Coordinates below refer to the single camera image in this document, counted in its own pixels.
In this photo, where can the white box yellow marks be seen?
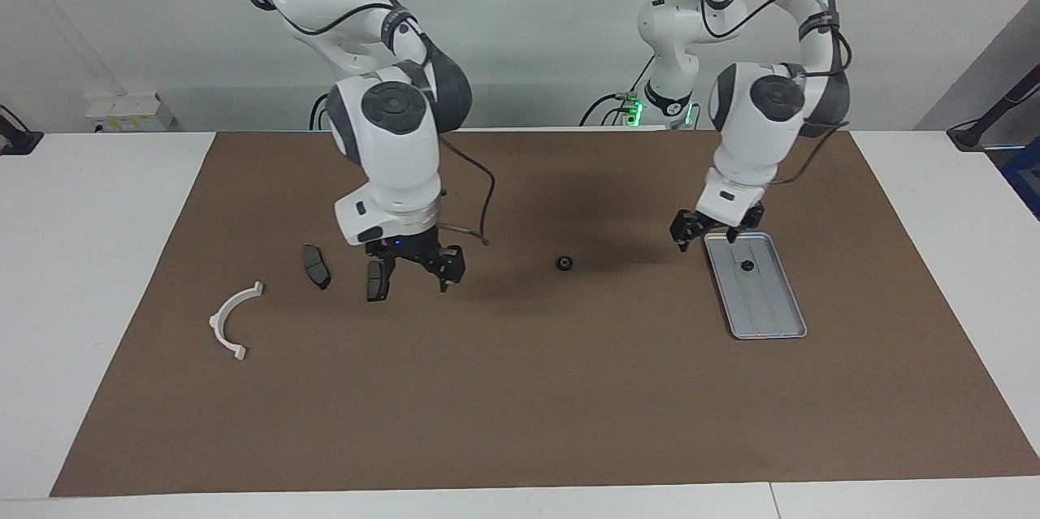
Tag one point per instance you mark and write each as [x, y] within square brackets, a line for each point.
[130, 109]

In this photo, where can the silver metal tray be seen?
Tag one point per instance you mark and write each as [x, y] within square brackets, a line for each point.
[768, 304]

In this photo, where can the brown table mat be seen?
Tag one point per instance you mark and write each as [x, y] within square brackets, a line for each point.
[520, 389]

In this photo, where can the white curved plastic bracket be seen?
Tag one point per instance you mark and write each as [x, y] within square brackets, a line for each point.
[215, 324]

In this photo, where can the black table clamp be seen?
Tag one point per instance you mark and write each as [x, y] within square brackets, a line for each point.
[20, 141]
[971, 136]

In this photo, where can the blue bin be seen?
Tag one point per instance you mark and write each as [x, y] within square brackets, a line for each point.
[1025, 174]

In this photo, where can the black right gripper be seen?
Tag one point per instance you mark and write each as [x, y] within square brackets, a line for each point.
[406, 247]

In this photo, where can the rectangular dark brake pad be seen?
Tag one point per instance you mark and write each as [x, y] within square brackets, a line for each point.
[387, 290]

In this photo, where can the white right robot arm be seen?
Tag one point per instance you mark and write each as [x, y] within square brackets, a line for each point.
[390, 137]

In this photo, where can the large black bearing gear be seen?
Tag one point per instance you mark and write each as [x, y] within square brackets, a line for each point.
[563, 263]

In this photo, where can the curved dark brake pad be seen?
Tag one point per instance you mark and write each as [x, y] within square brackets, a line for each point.
[315, 265]

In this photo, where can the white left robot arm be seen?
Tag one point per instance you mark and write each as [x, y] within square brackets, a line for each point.
[764, 121]

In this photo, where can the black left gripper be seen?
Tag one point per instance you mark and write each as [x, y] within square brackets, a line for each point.
[703, 225]

